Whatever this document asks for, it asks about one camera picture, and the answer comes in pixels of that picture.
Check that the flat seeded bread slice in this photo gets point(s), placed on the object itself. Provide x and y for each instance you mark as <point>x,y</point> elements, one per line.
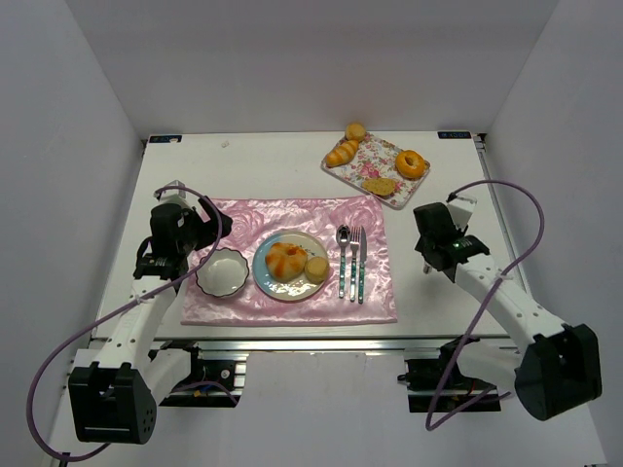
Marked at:
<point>382,187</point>

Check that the knife with teal handle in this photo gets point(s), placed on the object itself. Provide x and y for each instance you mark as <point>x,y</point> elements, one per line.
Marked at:
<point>362,262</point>

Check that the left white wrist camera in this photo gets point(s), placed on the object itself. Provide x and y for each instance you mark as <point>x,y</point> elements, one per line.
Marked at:
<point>173,192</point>

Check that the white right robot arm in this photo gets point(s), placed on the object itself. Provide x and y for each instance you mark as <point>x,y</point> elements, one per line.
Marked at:
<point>557,366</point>

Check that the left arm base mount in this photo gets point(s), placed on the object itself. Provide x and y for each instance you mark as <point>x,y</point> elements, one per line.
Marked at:
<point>216,379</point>

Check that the aluminium table frame rail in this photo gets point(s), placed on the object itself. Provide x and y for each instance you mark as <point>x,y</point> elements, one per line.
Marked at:
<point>316,345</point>

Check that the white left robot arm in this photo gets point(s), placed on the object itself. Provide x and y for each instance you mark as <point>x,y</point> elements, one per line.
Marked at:
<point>115,398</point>

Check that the striped long bread roll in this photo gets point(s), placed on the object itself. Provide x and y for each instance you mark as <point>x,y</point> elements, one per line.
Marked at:
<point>342,154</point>

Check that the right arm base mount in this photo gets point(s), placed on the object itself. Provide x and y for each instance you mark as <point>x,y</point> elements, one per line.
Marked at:
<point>424,367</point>

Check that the floral serving tray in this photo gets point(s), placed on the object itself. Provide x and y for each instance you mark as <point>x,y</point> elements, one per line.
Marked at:
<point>376,158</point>

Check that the fork with teal handle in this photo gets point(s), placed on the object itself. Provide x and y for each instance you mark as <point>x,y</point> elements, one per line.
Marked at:
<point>355,240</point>

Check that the golden bagel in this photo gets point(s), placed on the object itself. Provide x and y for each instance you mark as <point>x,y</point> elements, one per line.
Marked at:
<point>410,164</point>

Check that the blue label right corner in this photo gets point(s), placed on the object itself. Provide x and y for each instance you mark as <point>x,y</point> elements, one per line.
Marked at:
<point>449,134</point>

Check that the round bun at tray top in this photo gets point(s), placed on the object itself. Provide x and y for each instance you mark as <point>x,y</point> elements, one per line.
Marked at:
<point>355,132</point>

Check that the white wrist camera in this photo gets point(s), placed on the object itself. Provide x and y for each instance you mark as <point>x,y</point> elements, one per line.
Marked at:
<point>461,208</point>
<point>173,192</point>

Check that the blue label corner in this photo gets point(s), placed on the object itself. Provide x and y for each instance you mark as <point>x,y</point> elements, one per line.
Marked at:
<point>449,134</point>
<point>165,139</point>

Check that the small round muffin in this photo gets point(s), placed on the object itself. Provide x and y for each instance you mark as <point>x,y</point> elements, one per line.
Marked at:
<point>316,270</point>

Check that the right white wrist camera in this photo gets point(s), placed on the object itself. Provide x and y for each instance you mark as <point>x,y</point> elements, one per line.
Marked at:
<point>461,208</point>

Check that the blue and cream plate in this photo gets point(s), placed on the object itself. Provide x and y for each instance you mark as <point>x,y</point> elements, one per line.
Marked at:
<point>300,287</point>

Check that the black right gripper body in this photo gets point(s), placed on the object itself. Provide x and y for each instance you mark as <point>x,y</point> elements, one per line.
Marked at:
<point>429,249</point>

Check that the blue label left corner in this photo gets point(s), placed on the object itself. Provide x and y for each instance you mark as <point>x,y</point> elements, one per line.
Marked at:
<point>165,139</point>

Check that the orange striped ring bread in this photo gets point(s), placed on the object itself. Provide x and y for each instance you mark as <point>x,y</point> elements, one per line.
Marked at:
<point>285,261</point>

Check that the white scalloped bowl black rim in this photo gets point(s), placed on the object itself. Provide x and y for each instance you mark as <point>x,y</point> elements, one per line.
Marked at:
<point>224,275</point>

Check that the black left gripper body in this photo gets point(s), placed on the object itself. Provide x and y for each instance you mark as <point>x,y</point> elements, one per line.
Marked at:
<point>210,226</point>

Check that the spoon with teal handle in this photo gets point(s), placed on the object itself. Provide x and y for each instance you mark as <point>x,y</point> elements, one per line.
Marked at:
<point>343,240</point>

